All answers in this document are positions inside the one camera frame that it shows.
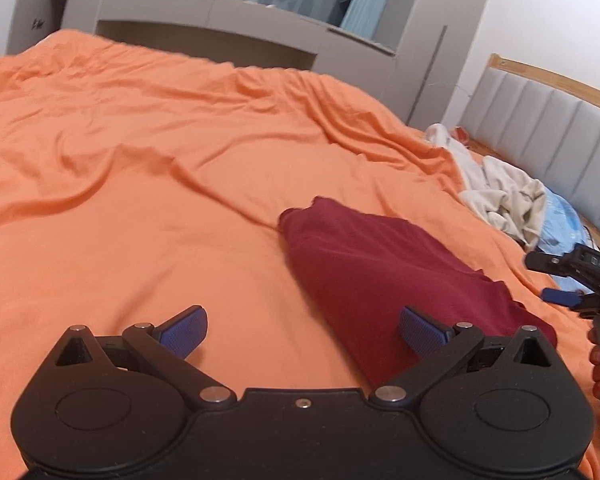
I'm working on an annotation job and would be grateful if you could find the blue patterned pillow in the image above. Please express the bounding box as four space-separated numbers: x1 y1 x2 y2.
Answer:
534 187 597 306

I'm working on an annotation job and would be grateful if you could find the orange bed sheet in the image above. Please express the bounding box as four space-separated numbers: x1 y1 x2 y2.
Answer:
0 28 600 480

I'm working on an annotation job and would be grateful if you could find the maroon long-sleeve sweater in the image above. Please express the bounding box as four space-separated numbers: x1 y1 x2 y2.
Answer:
278 197 558 391

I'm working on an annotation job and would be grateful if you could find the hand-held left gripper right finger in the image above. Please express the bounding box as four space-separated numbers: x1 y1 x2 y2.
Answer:
368 305 556 409

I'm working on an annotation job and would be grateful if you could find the grey cabinet unit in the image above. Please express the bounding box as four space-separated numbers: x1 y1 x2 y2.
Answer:
7 0 498 128

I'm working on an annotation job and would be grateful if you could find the crumpled white cloth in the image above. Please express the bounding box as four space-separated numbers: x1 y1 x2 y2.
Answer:
424 122 549 252

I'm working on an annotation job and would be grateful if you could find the grey padded wooden headboard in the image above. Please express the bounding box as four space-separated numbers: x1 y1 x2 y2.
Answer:
459 52 600 253

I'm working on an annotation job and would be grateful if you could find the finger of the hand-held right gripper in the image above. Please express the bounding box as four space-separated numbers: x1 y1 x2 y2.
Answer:
524 251 582 281
540 287 599 311

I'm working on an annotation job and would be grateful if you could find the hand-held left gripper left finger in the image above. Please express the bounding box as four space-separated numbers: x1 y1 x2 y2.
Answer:
54 304 237 409

